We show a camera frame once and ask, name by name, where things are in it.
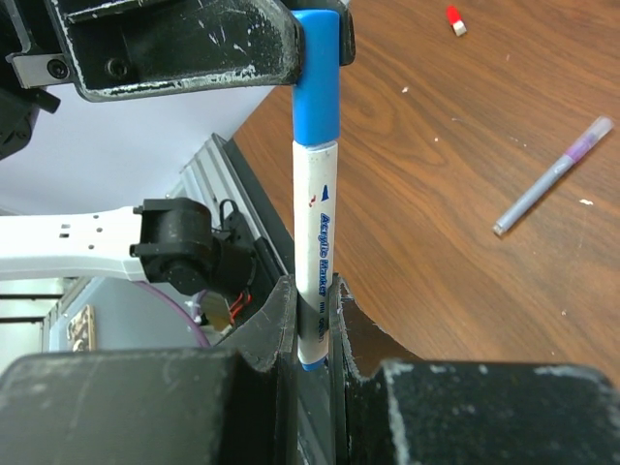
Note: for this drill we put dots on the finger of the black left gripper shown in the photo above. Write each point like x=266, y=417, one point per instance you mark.
x=122, y=50
x=348, y=50

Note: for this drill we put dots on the blue marker cap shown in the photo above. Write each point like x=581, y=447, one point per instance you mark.
x=316, y=95

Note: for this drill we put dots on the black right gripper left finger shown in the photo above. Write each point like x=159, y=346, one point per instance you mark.
x=231, y=404

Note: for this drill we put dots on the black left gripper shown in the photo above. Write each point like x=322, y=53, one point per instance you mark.
x=31, y=60

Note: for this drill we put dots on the red white marker cap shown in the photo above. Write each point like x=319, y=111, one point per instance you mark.
x=455, y=21

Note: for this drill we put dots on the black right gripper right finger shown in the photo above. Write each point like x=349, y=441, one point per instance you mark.
x=389, y=406

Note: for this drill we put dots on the white blue acrylic marker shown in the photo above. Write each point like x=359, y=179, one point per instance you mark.
x=315, y=174

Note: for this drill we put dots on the purple highlighter pen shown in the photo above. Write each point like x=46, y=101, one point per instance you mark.
x=599, y=129

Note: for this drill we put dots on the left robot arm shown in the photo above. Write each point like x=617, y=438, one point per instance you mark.
x=160, y=241

